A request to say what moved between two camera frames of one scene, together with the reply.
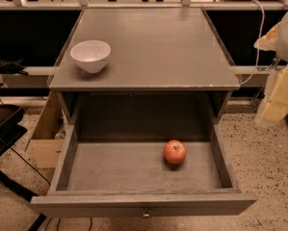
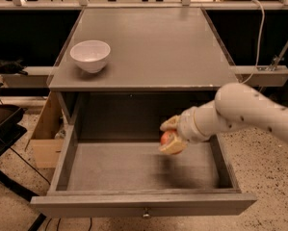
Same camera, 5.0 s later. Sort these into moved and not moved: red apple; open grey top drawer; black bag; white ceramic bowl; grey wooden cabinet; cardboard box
Moved: red apple
Not moved: cardboard box; open grey top drawer; white ceramic bowl; black bag; grey wooden cabinet
